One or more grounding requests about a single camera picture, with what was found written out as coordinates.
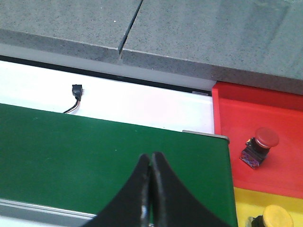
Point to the green conveyor belt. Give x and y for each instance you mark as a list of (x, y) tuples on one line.
[(79, 163)]

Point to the black sensor with cable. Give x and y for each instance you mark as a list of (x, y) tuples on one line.
[(77, 92)]

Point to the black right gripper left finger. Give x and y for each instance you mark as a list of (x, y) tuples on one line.
[(131, 206)]

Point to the yellow plastic tray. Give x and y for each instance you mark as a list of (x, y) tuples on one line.
[(252, 203)]

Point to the grey stone counter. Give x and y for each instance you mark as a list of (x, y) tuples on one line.
[(186, 43)]

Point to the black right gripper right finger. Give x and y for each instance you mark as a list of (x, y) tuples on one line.
[(173, 205)]

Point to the yellow push button conveyed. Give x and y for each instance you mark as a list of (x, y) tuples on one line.
[(273, 216)]

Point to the red plastic tray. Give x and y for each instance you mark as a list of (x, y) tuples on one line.
[(238, 112)]

